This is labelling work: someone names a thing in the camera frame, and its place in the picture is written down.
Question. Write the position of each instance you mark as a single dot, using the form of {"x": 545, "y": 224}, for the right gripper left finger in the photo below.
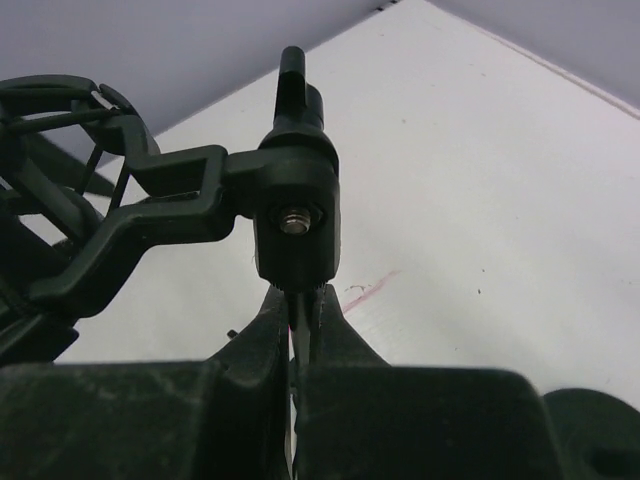
{"x": 225, "y": 417}

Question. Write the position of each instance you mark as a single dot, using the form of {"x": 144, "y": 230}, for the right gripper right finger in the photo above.
{"x": 361, "y": 418}

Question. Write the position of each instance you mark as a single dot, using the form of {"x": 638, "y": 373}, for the black tripod shock-mount stand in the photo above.
{"x": 86, "y": 192}

